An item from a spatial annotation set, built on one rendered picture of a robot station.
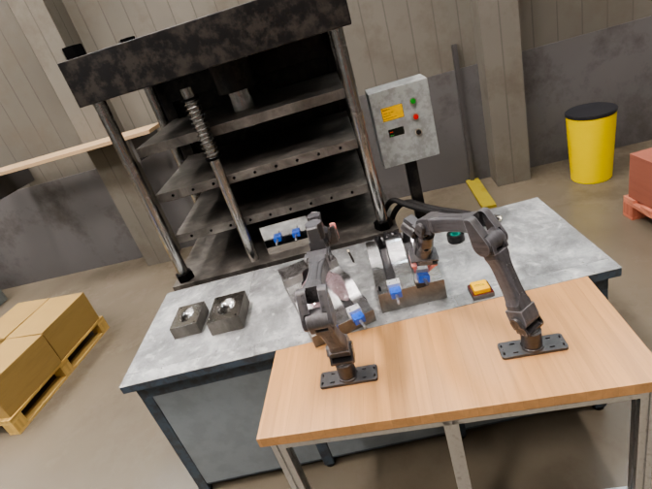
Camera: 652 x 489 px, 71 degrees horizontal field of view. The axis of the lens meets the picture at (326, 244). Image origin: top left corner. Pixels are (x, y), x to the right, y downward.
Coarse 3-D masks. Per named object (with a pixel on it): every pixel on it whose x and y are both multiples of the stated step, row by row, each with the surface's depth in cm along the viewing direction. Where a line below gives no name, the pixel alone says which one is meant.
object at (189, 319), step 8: (192, 304) 216; (200, 304) 214; (184, 312) 213; (192, 312) 212; (200, 312) 208; (208, 312) 217; (176, 320) 207; (184, 320) 208; (192, 320) 203; (200, 320) 206; (176, 328) 202; (184, 328) 202; (192, 328) 202; (200, 328) 204; (176, 336) 204; (184, 336) 204
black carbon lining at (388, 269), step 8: (384, 232) 204; (392, 232) 204; (376, 240) 205; (384, 240) 202; (408, 240) 203; (384, 248) 200; (408, 248) 197; (384, 256) 198; (384, 264) 195; (384, 272) 190; (392, 272) 189
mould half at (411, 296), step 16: (400, 240) 200; (400, 256) 195; (400, 272) 187; (432, 272) 180; (384, 288) 179; (416, 288) 175; (432, 288) 175; (384, 304) 178; (400, 304) 178; (416, 304) 179
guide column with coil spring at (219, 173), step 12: (192, 96) 214; (192, 120) 220; (204, 120) 221; (204, 132) 221; (216, 168) 230; (228, 180) 235; (228, 192) 236; (228, 204) 239; (240, 216) 243; (240, 228) 245; (252, 252) 252
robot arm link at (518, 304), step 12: (492, 228) 137; (492, 240) 133; (504, 240) 135; (492, 252) 134; (504, 252) 135; (492, 264) 137; (504, 264) 135; (504, 276) 136; (516, 276) 137; (504, 288) 139; (516, 288) 136; (516, 300) 137; (528, 300) 138; (516, 312) 138; (528, 312) 137; (528, 324) 137
